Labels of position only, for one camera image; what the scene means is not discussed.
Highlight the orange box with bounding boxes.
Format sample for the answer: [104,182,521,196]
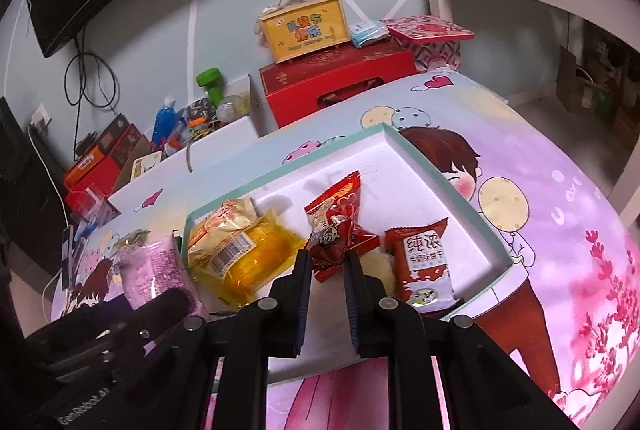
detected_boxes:
[64,145,123,191]

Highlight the white cardboard box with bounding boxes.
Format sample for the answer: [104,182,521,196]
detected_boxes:
[107,75,266,213]

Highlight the white cable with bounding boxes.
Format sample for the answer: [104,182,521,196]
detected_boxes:
[27,125,71,311]

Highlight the clear plastic bag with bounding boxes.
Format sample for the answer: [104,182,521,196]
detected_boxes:
[80,187,121,226]

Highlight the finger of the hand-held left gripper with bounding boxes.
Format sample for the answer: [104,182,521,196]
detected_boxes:
[100,287,190,347]

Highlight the white wall socket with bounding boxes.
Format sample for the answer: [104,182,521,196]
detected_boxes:
[27,107,53,131]

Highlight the dark red box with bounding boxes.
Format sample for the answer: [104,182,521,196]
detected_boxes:
[95,113,146,171]

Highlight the blue bottle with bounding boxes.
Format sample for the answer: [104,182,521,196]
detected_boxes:
[151,96,180,148]

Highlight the brown cardboard boxes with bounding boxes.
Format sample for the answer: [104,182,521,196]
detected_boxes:
[555,45,640,146]

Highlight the large red gift box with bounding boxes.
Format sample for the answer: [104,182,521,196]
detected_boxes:
[259,45,418,128]

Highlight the pale round cake packet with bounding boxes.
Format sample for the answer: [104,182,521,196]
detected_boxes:
[357,247,396,291]

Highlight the red milk biscuit packet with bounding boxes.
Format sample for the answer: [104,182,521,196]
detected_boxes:
[384,217,457,308]

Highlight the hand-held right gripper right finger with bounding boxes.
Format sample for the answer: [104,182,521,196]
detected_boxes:
[342,253,581,430]

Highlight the pile of small toys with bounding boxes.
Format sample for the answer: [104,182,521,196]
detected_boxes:
[172,100,221,146]

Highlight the yellow cake packet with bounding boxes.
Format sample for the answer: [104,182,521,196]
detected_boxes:
[186,196,308,308]

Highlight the red snack packet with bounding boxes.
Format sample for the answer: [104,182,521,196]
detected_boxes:
[304,170,381,283]

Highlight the small white card box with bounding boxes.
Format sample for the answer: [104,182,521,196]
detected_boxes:
[129,151,166,183]

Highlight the clear plastic ball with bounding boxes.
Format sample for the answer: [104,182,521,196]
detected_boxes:
[215,95,246,123]

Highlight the yellow gift box with handle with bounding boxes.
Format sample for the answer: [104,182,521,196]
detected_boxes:
[257,0,353,65]

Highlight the pink snack packet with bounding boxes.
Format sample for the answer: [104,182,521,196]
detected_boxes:
[117,233,211,318]

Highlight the pink patterned box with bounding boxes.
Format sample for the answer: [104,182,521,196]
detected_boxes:
[382,14,476,74]

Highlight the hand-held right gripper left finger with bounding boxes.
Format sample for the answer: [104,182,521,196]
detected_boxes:
[155,250,312,430]

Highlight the white tray box teal rim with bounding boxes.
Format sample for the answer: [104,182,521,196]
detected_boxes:
[181,123,513,316]

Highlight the blue wet wipes pack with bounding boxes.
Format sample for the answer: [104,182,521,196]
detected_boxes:
[349,20,390,48]

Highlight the black cables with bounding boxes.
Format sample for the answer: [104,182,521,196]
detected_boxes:
[65,33,121,151]

